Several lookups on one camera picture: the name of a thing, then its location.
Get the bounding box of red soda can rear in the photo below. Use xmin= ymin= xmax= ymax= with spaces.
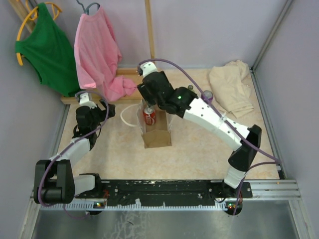
xmin=143 ymin=107 xmax=156 ymax=125

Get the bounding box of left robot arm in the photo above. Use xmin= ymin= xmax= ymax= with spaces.
xmin=33 ymin=100 xmax=116 ymax=206

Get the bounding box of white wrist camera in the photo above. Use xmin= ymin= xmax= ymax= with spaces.
xmin=138 ymin=62 xmax=158 ymax=77
xmin=75 ymin=93 xmax=97 ymax=109

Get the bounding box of pink t-shirt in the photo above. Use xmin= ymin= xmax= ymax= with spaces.
xmin=74 ymin=7 xmax=137 ymax=102

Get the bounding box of wooden clothes rack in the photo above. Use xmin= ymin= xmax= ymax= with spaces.
xmin=9 ymin=0 xmax=155 ymax=104

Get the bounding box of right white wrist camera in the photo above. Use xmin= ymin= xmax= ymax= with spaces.
xmin=138 ymin=62 xmax=158 ymax=77

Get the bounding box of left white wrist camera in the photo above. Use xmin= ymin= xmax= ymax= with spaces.
xmin=75 ymin=93 xmax=97 ymax=109

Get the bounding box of aluminium frame rail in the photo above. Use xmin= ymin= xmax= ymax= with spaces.
xmin=40 ymin=180 xmax=301 ymax=214

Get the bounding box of purple soda can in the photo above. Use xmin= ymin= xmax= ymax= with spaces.
xmin=201 ymin=90 xmax=213 ymax=103

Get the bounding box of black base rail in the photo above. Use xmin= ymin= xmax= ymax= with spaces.
xmin=76 ymin=180 xmax=253 ymax=211

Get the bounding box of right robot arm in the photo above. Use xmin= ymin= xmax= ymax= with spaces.
xmin=138 ymin=70 xmax=262 ymax=197

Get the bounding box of grey clothes hanger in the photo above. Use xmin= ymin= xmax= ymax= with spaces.
xmin=76 ymin=0 xmax=101 ymax=15

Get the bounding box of yellow clothes hanger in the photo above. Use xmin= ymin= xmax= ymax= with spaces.
xmin=16 ymin=1 xmax=62 ymax=66

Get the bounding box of beige folded cloth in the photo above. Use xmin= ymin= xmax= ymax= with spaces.
xmin=208 ymin=60 xmax=254 ymax=118

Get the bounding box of green tank top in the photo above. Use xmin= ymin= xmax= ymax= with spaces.
xmin=15 ymin=2 xmax=81 ymax=97

